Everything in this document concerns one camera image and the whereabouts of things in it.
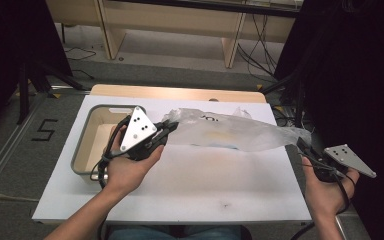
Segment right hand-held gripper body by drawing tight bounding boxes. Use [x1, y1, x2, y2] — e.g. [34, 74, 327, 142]
[304, 143, 378, 183]

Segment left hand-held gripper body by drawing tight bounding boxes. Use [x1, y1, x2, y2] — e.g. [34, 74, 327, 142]
[119, 105, 168, 162]

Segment clear smiley-print plastic bag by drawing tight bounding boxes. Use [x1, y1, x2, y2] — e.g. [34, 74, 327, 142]
[161, 107, 313, 153]

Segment person's left hand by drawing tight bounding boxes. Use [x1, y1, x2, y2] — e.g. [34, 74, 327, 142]
[103, 124, 166, 198]

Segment person's right hand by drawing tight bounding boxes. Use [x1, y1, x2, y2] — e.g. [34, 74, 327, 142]
[301, 157, 361, 222]

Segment light wooden table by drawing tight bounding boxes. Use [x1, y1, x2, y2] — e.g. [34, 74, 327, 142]
[89, 84, 268, 104]

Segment beige bin with grey rim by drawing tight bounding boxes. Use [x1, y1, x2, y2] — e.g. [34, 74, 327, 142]
[70, 104, 148, 185]

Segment black tripod stand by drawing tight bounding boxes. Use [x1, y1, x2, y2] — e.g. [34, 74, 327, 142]
[15, 59, 85, 125]
[261, 71, 307, 128]

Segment black curtain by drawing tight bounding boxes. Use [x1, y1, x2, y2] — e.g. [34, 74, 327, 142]
[0, 0, 74, 134]
[273, 0, 384, 240]

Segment person's blue jeans legs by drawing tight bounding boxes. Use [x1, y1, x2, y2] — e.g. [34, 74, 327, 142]
[108, 224, 243, 240]

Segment long light wooden desk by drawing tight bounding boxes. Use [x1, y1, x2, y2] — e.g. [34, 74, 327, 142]
[44, 0, 302, 70]

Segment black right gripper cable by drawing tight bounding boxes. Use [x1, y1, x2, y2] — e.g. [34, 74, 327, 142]
[291, 151, 357, 240]

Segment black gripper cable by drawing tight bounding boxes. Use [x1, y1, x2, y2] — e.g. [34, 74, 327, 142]
[89, 114, 132, 190]
[291, 151, 357, 240]

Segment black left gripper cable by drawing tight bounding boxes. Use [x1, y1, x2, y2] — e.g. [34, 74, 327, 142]
[89, 114, 132, 190]

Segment thin black floor cable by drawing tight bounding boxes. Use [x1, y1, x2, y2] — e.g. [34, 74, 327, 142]
[63, 46, 98, 81]

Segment black cable bundle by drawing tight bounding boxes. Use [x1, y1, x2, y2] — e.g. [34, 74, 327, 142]
[237, 13, 282, 84]

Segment metal floor rail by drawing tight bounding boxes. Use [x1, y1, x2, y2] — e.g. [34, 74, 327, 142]
[0, 93, 48, 203]

